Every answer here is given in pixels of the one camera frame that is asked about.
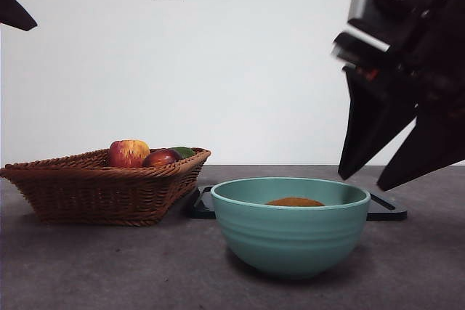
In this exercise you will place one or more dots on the red yellow apple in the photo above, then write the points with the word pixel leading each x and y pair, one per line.
pixel 127 154

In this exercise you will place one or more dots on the brown kiwi fruit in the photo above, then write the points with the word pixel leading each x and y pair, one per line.
pixel 294 202

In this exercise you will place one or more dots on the teal ribbed bowl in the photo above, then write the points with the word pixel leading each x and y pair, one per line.
pixel 290 233

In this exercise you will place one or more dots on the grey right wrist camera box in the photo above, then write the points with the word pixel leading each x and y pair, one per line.
pixel 367 5

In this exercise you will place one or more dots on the dark rectangular tray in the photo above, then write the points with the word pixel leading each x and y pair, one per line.
pixel 387 210

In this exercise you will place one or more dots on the green fruit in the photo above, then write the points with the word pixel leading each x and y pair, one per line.
pixel 185 152

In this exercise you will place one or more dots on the dark red plum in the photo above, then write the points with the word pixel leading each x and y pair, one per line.
pixel 161 158

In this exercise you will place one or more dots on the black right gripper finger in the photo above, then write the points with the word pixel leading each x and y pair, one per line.
pixel 367 125
pixel 432 150

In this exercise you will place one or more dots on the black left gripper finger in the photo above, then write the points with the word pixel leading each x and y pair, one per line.
pixel 12 12

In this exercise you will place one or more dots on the brown wicker basket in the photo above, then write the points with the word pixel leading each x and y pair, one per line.
pixel 94 194

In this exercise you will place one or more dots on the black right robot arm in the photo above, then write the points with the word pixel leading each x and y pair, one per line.
pixel 436 34

